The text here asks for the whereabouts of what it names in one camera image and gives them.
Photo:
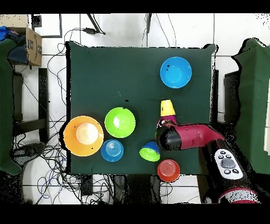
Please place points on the small light blue bowl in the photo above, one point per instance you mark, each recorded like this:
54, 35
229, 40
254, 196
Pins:
111, 150

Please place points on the large green bowl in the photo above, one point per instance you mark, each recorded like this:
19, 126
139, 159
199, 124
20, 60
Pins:
119, 122

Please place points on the dark blue bag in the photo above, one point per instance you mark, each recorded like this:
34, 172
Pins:
18, 55

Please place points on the cardboard box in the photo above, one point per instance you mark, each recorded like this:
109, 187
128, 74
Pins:
33, 48

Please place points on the dark green tablecloth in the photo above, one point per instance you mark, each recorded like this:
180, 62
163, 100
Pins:
105, 74

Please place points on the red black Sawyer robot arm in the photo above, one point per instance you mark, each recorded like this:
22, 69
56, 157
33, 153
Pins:
189, 137

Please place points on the large light blue bowl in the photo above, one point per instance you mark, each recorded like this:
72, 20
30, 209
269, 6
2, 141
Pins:
176, 72

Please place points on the green covered side table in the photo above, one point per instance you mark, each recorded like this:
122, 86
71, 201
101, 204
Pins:
6, 105
253, 105

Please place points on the black power adapter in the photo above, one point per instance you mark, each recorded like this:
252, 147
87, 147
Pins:
89, 30

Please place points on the red plastic bowl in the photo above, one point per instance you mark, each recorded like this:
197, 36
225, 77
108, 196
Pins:
168, 170

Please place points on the small green ribbed bowl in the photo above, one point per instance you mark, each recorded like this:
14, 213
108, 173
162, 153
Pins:
149, 155

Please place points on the dark grey pedestal leg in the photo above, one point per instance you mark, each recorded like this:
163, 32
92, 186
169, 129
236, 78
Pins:
29, 151

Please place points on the dark blue bowl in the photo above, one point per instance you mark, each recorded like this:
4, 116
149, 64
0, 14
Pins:
152, 145

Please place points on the yellow ribbed plastic cup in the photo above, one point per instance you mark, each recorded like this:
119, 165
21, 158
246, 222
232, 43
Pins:
167, 107

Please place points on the large yellow bowl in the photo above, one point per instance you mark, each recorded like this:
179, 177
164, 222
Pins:
83, 136

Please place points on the purple plastic cup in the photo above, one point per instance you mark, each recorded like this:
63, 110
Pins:
171, 118

